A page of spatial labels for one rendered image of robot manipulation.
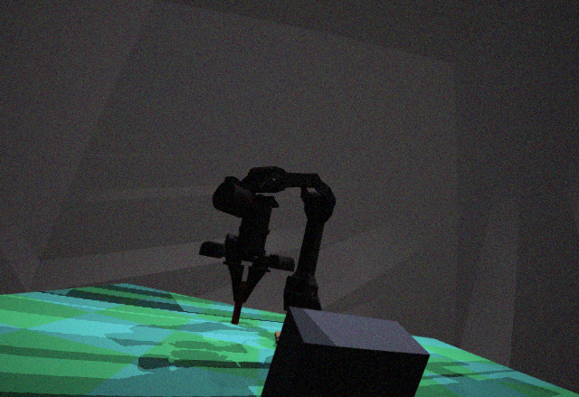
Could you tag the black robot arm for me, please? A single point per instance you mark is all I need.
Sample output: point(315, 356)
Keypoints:
point(238, 198)

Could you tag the dark red peg with white band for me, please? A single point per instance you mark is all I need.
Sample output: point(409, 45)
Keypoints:
point(238, 305)

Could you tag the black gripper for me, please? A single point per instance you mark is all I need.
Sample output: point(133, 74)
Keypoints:
point(251, 239)

